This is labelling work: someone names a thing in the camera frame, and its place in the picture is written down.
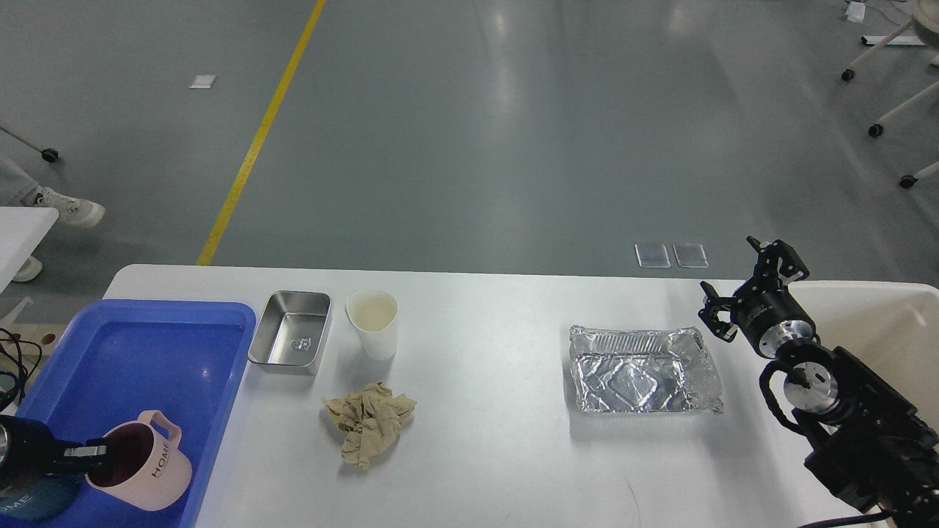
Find white side table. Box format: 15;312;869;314
1;206;59;292

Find white wheeled chair base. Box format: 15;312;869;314
842;0;939;189

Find pink mug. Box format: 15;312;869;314
85;410;192;512

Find black caster left stand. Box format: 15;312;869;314
1;125;59;164

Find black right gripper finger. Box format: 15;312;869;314
747;236;811;293
698;281;742;343

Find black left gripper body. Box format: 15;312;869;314
1;415;71;494

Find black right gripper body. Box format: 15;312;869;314
730;292;817;359

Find clear floor plate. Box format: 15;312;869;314
634;243;672;268
672;243;709;268

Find crumpled brown paper napkin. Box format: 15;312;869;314
322;382;418;471

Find person in grey trousers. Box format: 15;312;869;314
0;155;106;283

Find black cables at left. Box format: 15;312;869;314
0;327;43;411

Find white plastic bin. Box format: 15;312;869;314
789;281;938;429

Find right clear floor plate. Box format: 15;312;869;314
672;243;709;268

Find white paper cup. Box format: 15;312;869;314
346;290;398;361

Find blue plastic tray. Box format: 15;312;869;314
16;298;256;527

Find left clear floor plate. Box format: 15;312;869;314
634;243;672;268

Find stainless steel rectangular container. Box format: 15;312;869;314
248;290;332;377

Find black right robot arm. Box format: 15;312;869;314
698;236;938;527

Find aluminium foil tray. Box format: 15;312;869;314
568;326;724;417

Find white paper scrap on floor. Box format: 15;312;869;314
189;74;217;89

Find blue mug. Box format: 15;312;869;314
1;474;84;521

